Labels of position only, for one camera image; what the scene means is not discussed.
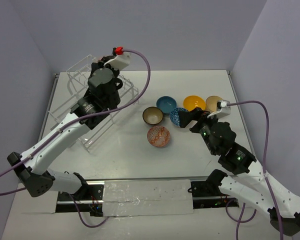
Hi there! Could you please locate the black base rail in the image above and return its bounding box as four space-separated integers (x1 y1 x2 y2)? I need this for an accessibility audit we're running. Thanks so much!
55 177 239 217

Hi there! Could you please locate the silver tape sheet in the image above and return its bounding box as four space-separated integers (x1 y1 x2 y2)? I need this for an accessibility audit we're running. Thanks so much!
102 179 194 217

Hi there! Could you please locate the blue triangle pattern bowl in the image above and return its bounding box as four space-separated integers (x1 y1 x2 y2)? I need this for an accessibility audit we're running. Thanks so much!
169 107 188 127

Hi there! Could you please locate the dark brown cream bowl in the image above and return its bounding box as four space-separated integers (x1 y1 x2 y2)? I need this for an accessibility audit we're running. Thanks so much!
142 106 164 125

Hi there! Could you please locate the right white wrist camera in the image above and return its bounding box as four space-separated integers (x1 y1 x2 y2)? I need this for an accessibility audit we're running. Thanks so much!
207 100 231 119

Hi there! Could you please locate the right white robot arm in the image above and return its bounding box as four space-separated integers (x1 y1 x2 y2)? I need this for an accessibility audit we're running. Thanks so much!
178 107 300 237

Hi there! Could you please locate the orange red patterned bowl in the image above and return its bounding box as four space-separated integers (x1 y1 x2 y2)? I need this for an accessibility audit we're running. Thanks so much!
146 125 171 148

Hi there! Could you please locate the yellow bowl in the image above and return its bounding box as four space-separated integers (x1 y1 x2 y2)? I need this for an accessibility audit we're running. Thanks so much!
183 95 206 111

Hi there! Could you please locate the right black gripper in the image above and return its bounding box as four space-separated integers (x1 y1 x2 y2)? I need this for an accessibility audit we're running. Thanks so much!
176 106 222 155

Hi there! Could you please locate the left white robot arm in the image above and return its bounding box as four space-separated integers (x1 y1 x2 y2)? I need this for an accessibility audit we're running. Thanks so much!
7 62 123 200

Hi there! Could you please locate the teal blue bowl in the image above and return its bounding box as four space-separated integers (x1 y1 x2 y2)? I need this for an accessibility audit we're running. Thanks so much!
156 96 177 116

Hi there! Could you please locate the tan beige bowl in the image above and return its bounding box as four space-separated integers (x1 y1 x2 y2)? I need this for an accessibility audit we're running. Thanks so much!
205 95 223 113

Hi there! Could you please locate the white wire dish rack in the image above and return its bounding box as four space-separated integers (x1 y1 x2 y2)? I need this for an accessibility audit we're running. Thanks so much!
48 54 139 152

